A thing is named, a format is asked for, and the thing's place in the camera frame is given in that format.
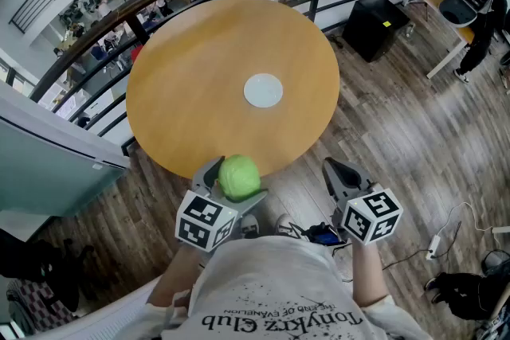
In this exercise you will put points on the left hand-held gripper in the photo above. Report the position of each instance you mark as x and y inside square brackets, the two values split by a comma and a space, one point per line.
[199, 221]

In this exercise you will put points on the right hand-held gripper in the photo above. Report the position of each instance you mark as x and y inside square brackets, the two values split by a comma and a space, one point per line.
[370, 217]

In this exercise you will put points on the green ball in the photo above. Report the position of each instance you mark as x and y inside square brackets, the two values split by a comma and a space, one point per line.
[239, 177]

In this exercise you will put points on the white round plate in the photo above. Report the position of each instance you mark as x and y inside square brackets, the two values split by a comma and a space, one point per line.
[263, 90]

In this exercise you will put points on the person's right forearm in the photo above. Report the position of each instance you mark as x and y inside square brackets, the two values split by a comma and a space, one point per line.
[368, 274]

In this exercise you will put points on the person's left forearm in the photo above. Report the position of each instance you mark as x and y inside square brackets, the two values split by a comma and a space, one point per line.
[175, 278]

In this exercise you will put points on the person's left shoe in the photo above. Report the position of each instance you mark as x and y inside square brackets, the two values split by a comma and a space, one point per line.
[249, 226]

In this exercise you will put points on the person's shoe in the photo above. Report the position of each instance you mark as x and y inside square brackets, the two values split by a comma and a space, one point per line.
[286, 226]
[249, 226]

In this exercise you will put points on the person's right shoe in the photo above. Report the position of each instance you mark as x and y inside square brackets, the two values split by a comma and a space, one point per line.
[286, 226]

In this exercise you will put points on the white printed t-shirt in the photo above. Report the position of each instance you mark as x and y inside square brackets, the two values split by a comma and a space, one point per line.
[271, 282]

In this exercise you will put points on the white power strip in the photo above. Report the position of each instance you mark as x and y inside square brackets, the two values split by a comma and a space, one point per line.
[432, 247]

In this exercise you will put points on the black cabinet with yellow sticker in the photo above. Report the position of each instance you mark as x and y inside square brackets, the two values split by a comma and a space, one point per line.
[370, 28]

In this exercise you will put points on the frosted glass partition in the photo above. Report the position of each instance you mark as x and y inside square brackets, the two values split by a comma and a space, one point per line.
[52, 167]

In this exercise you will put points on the black office chair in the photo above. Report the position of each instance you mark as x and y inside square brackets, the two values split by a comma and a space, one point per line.
[48, 263]

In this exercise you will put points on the checkered cloth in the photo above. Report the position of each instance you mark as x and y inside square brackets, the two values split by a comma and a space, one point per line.
[36, 300]

